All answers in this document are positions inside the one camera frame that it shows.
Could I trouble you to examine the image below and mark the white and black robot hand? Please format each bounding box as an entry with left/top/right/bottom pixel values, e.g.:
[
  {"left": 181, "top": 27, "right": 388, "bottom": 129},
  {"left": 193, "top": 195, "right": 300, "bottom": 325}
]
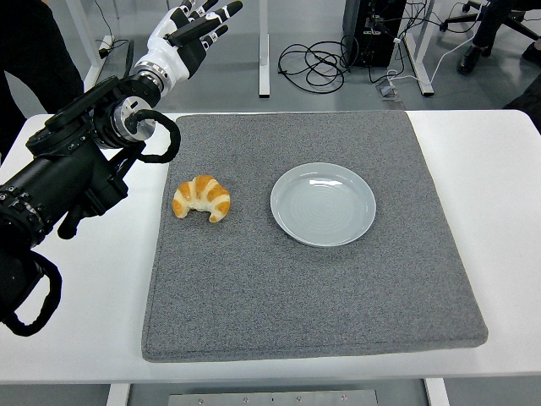
[{"left": 139, "top": 0, "right": 245, "bottom": 82}]

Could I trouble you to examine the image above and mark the golden croissant bread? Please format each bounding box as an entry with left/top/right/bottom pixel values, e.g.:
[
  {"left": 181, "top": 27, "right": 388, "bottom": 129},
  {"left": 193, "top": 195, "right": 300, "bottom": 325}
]
[{"left": 171, "top": 174, "right": 232, "bottom": 223}]

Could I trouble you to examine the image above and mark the light grey round plate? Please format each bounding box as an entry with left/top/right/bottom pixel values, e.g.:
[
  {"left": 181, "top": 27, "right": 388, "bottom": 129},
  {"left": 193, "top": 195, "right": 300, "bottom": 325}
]
[{"left": 270, "top": 162, "right": 378, "bottom": 248}]

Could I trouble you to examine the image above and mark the grey metal plate with screws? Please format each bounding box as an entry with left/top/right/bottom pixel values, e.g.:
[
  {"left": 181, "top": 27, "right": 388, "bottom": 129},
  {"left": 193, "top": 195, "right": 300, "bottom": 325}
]
[{"left": 167, "top": 389, "right": 380, "bottom": 406}]

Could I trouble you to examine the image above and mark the white desk leg with foot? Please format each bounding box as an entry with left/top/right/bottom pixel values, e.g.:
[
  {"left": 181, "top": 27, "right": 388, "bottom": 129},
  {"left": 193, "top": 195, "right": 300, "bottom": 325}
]
[
  {"left": 399, "top": 0, "right": 436, "bottom": 97},
  {"left": 257, "top": 0, "right": 271, "bottom": 101},
  {"left": 65, "top": 0, "right": 116, "bottom": 92}
]

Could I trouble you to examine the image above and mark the person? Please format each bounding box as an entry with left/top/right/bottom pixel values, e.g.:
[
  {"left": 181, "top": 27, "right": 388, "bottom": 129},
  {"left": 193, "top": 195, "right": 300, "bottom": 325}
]
[{"left": 0, "top": 0, "right": 85, "bottom": 153}]

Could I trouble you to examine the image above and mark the black computer tower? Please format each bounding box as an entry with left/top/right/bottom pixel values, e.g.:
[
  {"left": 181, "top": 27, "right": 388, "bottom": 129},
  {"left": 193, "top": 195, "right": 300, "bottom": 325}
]
[{"left": 342, "top": 0, "right": 407, "bottom": 69}]

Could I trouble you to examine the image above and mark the grey floor socket box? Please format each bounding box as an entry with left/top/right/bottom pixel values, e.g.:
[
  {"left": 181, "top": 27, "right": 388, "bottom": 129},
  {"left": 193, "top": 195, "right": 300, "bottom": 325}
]
[{"left": 375, "top": 82, "right": 401, "bottom": 101}]

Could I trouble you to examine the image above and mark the grey fabric mat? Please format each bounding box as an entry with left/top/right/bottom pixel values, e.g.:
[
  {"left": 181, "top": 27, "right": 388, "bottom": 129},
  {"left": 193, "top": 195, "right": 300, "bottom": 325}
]
[{"left": 140, "top": 110, "right": 490, "bottom": 364}]

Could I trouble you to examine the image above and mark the person's leg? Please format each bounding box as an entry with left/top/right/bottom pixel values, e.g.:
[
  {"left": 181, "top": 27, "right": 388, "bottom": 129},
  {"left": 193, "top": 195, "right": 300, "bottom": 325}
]
[{"left": 457, "top": 0, "right": 509, "bottom": 76}]

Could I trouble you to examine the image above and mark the white table leg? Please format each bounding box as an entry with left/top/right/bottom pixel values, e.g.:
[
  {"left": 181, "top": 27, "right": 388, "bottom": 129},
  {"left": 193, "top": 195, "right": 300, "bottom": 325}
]
[
  {"left": 424, "top": 378, "right": 451, "bottom": 406},
  {"left": 105, "top": 382, "right": 133, "bottom": 406}
]

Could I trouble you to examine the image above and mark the black office chair base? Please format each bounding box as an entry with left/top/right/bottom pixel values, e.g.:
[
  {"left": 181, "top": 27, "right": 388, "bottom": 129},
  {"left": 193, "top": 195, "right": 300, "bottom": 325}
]
[{"left": 439, "top": 0, "right": 541, "bottom": 44}]

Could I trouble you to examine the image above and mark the black tangled floor cable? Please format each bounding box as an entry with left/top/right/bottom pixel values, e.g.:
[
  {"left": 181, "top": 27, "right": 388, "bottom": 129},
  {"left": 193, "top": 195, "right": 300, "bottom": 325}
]
[{"left": 277, "top": 40, "right": 352, "bottom": 93}]

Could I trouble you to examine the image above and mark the white cable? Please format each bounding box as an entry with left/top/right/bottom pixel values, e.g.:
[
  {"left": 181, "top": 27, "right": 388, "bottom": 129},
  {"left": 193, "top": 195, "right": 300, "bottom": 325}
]
[{"left": 386, "top": 0, "right": 494, "bottom": 85}]

